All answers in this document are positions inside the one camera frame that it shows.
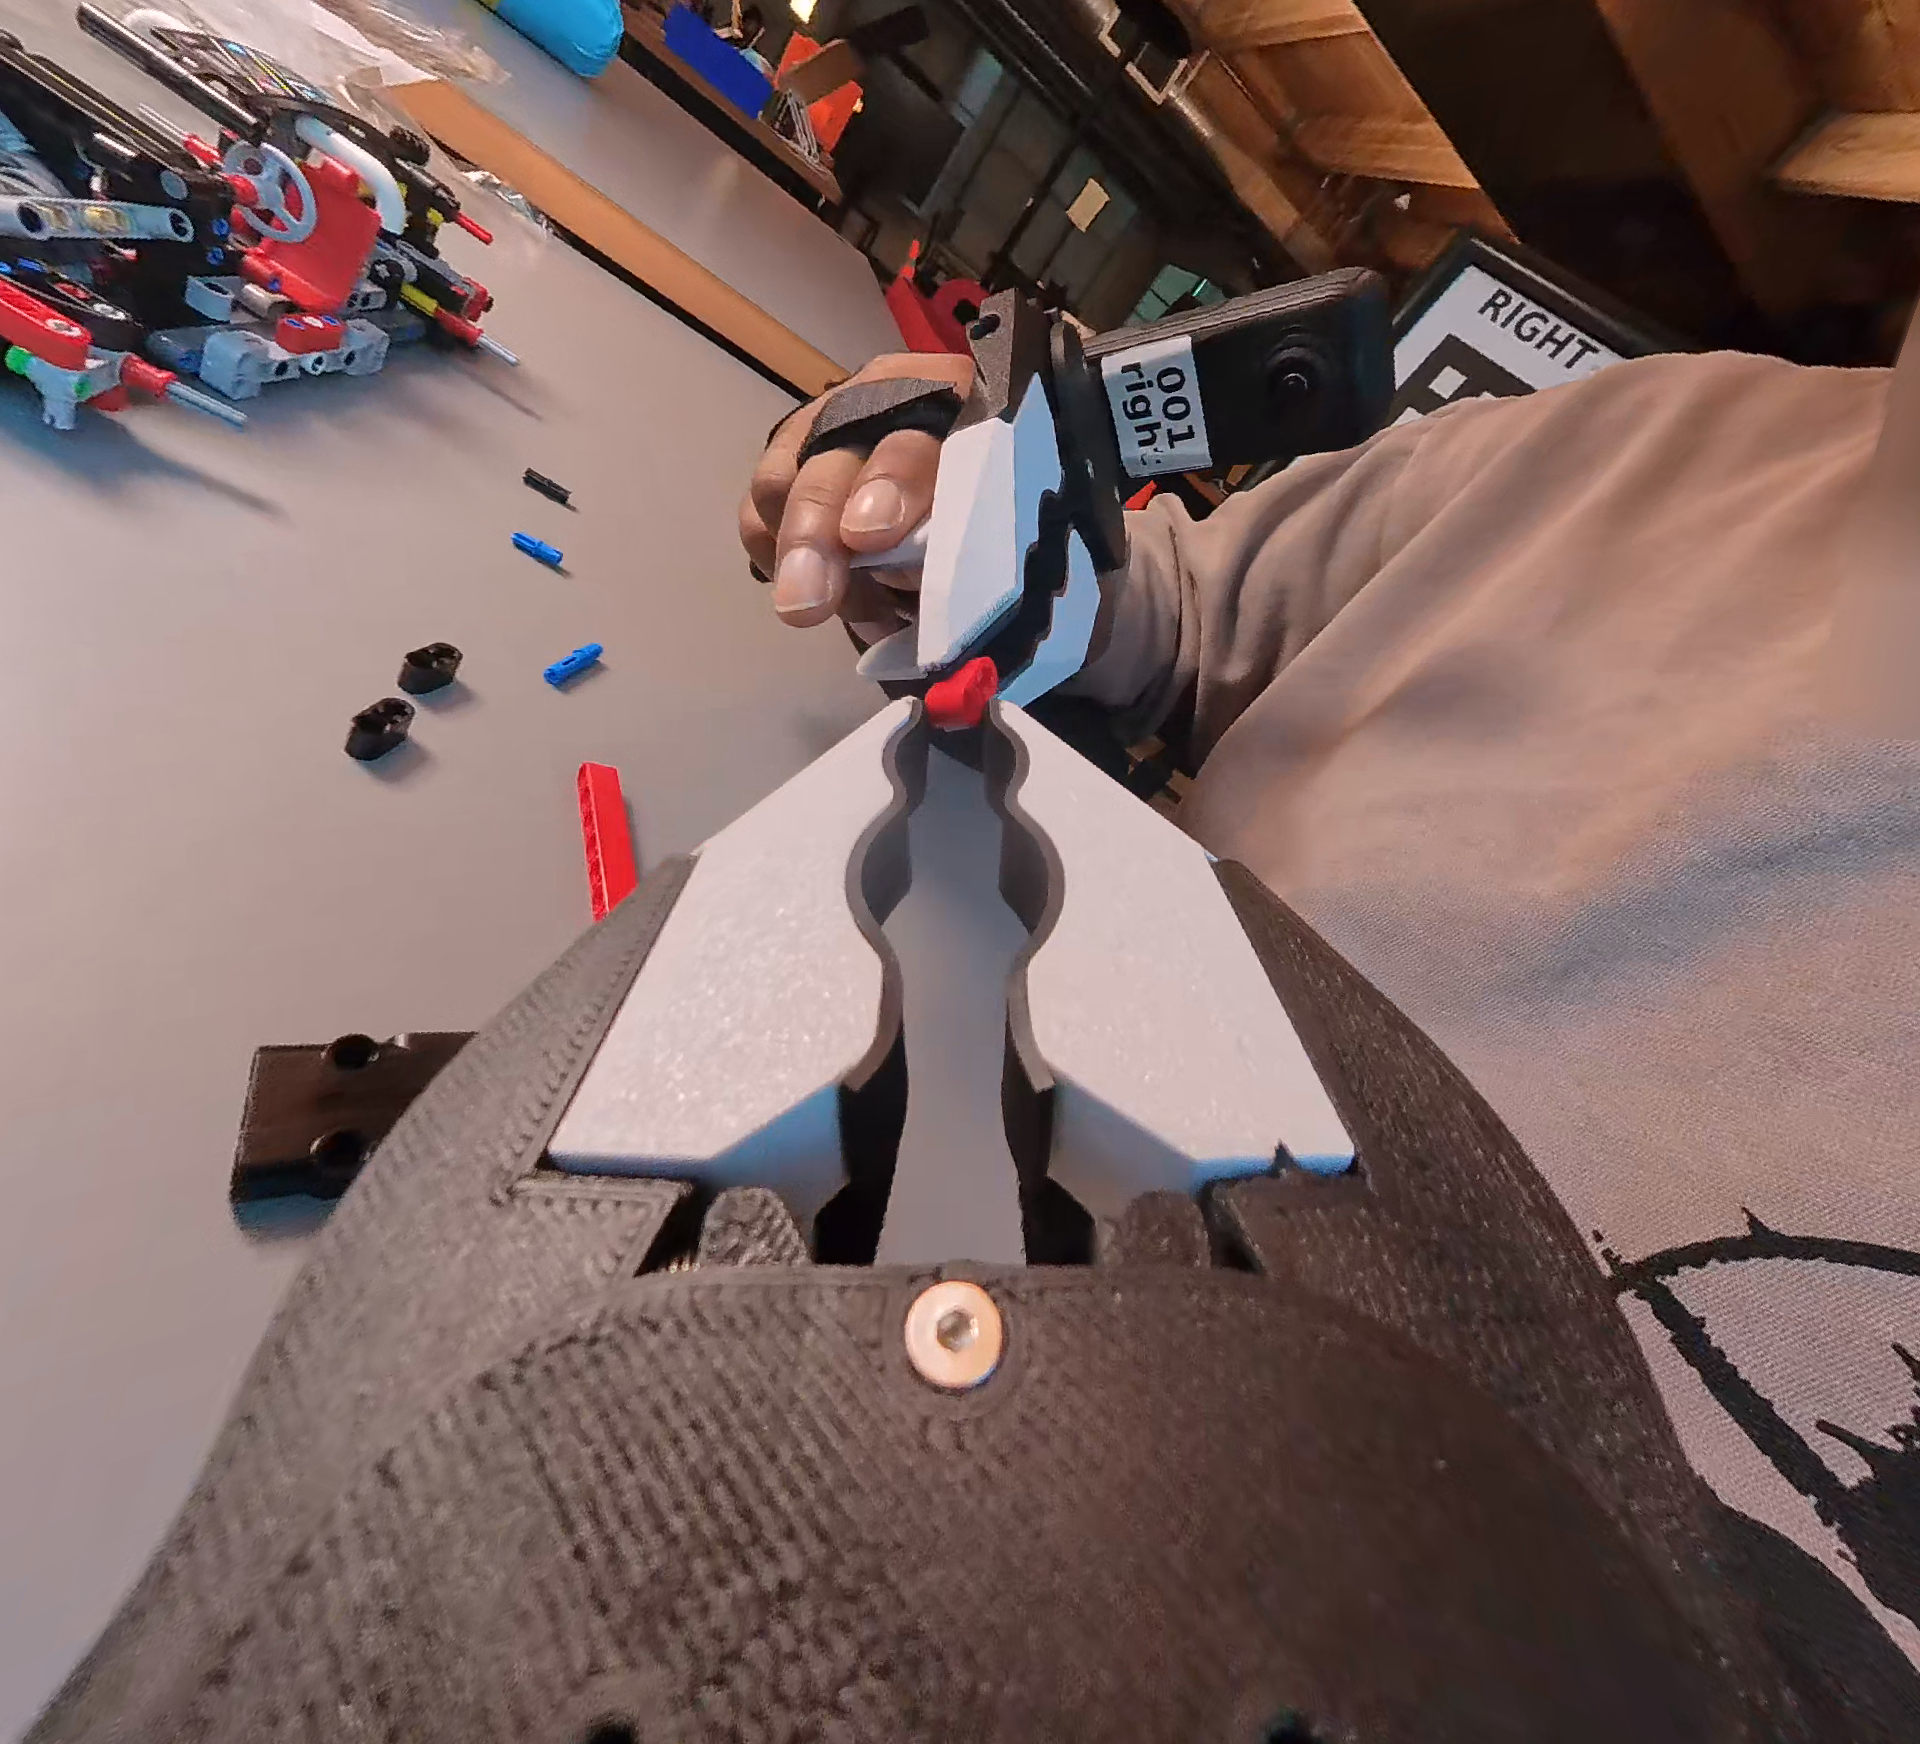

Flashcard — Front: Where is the black framed marker sign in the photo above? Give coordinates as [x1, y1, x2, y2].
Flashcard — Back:
[1385, 232, 1667, 425]

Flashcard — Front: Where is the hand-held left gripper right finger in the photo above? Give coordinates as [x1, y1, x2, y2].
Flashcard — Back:
[993, 705, 1359, 1225]

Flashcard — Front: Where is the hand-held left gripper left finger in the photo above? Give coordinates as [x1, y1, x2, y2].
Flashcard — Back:
[546, 700, 921, 1231]

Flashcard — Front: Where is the blue crate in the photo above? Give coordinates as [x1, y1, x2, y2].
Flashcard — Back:
[664, 3, 780, 121]

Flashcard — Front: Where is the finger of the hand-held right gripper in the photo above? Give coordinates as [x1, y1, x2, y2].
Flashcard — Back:
[913, 412, 1062, 669]
[993, 524, 1111, 705]

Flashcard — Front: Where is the person's right forearm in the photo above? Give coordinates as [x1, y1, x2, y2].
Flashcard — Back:
[1071, 341, 1920, 816]

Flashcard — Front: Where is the long red lego beam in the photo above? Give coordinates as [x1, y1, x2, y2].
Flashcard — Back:
[577, 760, 642, 922]

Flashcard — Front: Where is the partly built lego car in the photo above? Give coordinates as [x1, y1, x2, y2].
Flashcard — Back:
[0, 3, 521, 434]

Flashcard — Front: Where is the black lego panel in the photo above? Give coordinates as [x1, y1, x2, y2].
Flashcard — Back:
[227, 1026, 478, 1204]

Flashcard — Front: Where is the person's right hand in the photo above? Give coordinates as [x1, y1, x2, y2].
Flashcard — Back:
[741, 350, 972, 620]

